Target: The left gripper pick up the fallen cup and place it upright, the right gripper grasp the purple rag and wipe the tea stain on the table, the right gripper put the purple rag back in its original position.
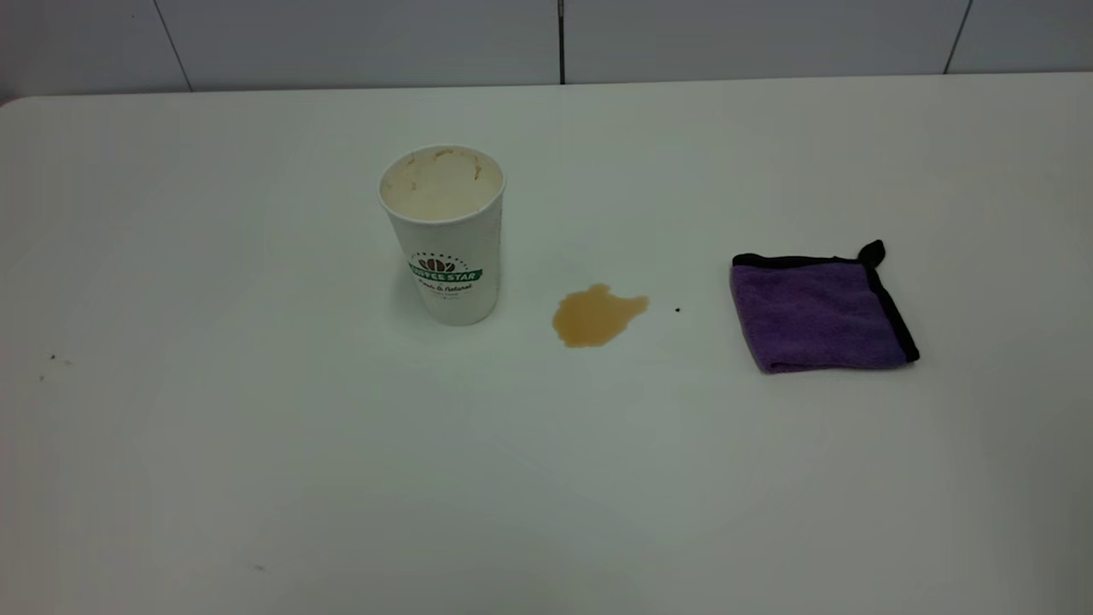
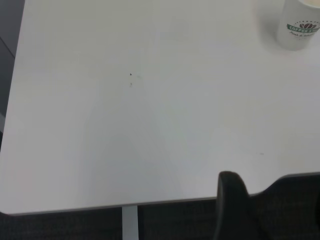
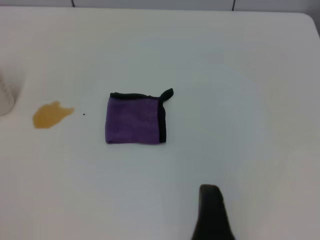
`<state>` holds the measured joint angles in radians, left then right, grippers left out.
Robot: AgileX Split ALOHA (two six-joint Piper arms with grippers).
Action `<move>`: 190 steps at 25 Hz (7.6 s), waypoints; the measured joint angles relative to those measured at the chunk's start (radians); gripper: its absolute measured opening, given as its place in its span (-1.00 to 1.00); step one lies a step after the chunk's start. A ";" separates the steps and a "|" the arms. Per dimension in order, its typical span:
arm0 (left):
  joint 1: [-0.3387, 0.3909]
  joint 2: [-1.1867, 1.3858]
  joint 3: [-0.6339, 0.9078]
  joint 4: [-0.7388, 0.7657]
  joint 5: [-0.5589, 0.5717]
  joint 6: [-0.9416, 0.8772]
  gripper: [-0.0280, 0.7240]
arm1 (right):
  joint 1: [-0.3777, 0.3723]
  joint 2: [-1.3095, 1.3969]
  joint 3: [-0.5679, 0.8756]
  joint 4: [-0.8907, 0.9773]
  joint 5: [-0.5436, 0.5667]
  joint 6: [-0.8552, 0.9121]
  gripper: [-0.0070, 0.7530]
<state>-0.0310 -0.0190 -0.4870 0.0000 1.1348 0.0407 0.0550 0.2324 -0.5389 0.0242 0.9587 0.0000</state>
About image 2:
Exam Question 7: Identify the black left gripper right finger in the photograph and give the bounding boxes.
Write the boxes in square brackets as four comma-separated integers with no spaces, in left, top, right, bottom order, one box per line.
[248,171,320,240]

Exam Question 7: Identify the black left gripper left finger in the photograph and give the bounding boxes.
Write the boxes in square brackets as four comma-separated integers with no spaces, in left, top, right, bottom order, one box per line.
[216,171,261,240]

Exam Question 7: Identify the white paper coffee cup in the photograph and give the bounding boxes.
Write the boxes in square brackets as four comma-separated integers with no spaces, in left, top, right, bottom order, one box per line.
[276,0,320,52]

